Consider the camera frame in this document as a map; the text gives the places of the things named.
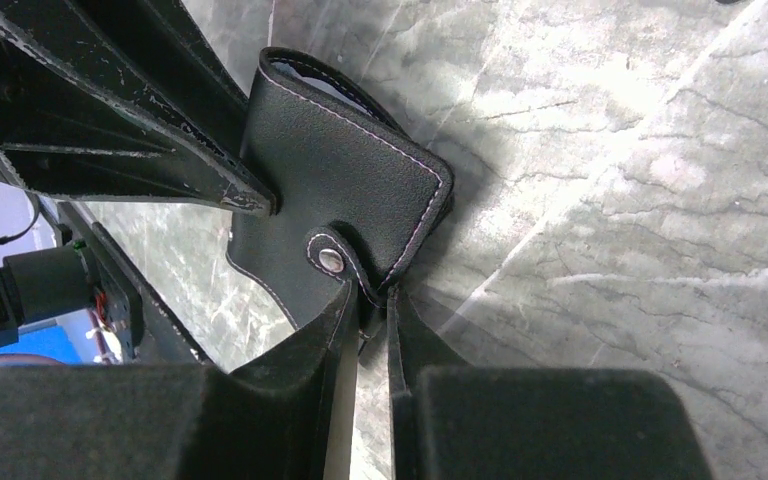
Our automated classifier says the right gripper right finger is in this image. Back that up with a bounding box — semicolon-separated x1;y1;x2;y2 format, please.
387;287;712;479

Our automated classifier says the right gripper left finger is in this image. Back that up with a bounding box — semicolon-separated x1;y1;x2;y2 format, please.
0;283;358;479

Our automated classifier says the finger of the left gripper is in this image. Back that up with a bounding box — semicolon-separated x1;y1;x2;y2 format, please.
0;1;276;216

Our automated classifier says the black leather card holder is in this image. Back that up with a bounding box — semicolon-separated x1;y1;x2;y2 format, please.
226;47;454;328

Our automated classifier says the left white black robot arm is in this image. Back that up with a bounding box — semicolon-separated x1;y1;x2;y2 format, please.
0;1;277;357

